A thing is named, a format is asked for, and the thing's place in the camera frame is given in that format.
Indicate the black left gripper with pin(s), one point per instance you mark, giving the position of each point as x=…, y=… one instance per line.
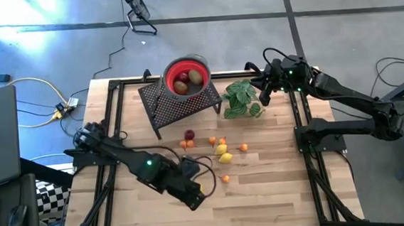
x=182, y=194

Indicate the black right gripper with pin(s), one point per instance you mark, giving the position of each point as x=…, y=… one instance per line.
x=292, y=74

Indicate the yellow lemon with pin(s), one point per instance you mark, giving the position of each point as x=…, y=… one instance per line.
x=202, y=190
x=221, y=149
x=225, y=158

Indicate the small orange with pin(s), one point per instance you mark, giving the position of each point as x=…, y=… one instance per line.
x=225, y=179
x=222, y=141
x=190, y=143
x=243, y=148

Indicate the red collapsible bowl grey rim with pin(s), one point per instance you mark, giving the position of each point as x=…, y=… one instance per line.
x=170, y=70

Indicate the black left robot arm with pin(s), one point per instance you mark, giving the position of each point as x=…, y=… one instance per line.
x=126, y=157

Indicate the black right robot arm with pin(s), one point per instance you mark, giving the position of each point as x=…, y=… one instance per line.
x=347, y=95

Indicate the artificial green leafy plant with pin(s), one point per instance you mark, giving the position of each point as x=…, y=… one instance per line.
x=240, y=96

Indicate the small orange front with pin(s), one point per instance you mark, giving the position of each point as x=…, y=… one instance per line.
x=225, y=179

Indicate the small orange pear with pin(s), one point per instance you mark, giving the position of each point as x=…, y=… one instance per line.
x=212, y=140
x=183, y=144

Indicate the black perforated metal stand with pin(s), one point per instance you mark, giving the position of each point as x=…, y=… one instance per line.
x=173, y=111

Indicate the black white checkerboard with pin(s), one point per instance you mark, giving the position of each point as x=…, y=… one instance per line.
x=51, y=202

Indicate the grey power adapter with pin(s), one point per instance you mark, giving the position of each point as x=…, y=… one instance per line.
x=71, y=101

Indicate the black floor fan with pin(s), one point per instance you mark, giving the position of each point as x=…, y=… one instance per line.
x=137, y=5

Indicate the black computer mouse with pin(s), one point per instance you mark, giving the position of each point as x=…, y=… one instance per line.
x=17, y=222

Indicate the black frame clamp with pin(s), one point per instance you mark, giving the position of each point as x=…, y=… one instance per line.
x=252, y=67
x=146, y=75

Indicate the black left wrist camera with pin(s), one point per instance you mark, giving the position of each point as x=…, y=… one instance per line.
x=191, y=167

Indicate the black aluminium table frame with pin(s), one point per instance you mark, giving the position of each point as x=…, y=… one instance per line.
x=294, y=113

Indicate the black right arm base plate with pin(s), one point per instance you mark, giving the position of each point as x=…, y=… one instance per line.
x=336, y=145

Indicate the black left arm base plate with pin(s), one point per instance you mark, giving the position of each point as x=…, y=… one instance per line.
x=84, y=160

